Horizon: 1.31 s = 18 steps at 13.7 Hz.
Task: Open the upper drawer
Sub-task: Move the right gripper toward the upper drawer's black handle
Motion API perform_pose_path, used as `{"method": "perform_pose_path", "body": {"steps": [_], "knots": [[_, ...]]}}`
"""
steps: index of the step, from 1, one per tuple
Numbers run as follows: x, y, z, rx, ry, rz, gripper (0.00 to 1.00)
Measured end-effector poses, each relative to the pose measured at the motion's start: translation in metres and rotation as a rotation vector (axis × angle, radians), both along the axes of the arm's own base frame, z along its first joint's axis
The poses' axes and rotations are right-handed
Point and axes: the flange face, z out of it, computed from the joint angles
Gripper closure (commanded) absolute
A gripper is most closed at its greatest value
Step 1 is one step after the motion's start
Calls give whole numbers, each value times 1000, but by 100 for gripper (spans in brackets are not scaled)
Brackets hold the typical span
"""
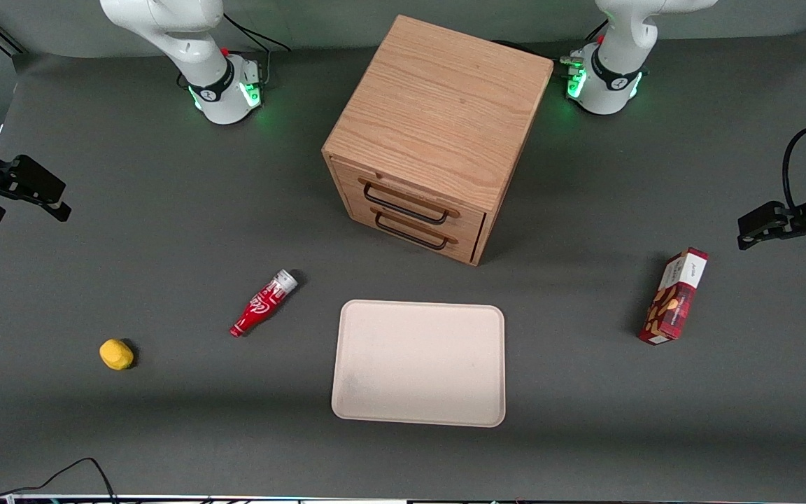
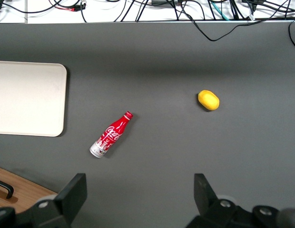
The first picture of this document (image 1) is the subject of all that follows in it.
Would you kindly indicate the wooden two-drawer cabinet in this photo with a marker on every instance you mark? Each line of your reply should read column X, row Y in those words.
column 438, row 105

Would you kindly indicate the beige plastic tray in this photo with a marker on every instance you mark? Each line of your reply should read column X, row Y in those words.
column 418, row 364

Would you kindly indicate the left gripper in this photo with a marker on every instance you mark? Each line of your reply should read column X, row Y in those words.
column 804, row 213

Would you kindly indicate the red cookie box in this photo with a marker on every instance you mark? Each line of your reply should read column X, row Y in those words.
column 674, row 297

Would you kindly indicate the red cola bottle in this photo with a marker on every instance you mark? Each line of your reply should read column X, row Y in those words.
column 263, row 304

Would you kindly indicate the yellow lemon toy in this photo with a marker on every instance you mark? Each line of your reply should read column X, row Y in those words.
column 116, row 354

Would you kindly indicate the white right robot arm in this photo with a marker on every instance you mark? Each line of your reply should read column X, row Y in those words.
column 186, row 42

